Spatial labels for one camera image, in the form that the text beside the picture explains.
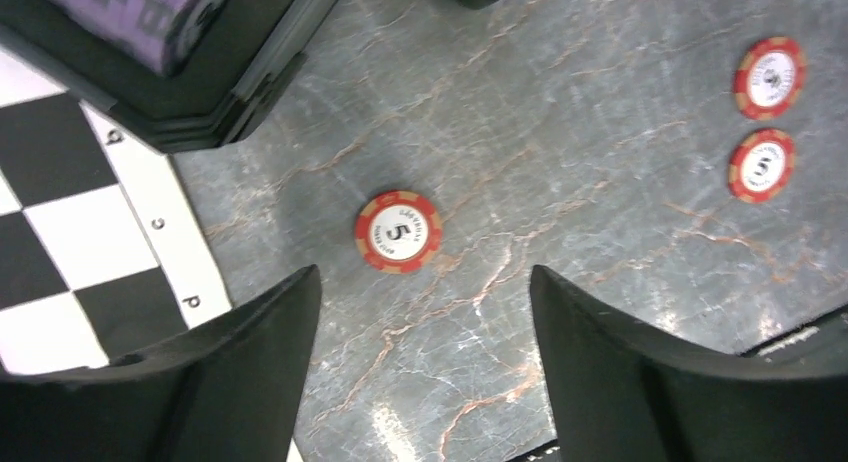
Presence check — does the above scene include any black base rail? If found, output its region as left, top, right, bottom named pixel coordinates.
left=739, top=306, right=847, bottom=372

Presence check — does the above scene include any black poker carrying case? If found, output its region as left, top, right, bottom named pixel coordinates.
left=0, top=0, right=518, bottom=154

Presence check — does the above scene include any red white poker chip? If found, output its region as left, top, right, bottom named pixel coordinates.
left=733, top=36, right=807, bottom=121
left=728, top=128, right=796, bottom=204
left=354, top=190, right=443, bottom=274

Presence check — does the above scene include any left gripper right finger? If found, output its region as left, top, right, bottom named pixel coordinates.
left=529, top=265, right=847, bottom=461

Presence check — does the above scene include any black white chessboard mat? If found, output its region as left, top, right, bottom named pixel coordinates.
left=1, top=50, right=233, bottom=375

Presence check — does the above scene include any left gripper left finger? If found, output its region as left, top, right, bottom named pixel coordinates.
left=1, top=265, right=322, bottom=461

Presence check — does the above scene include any purple poker chip roll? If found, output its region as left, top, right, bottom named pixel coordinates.
left=49, top=0, right=228, bottom=77

